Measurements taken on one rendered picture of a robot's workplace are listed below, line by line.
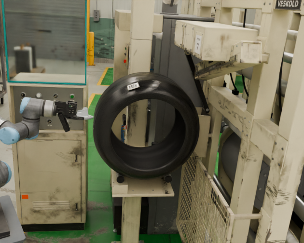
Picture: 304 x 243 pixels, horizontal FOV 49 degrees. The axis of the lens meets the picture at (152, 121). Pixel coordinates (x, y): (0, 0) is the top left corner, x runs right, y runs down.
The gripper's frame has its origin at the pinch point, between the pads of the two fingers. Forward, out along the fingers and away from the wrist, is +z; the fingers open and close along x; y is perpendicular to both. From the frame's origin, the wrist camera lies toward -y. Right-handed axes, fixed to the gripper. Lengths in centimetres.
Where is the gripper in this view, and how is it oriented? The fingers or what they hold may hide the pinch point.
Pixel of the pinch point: (90, 118)
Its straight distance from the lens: 187.8
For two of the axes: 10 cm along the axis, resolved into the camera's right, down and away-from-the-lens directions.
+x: -1.4, -3.3, 9.3
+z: 9.7, 1.4, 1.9
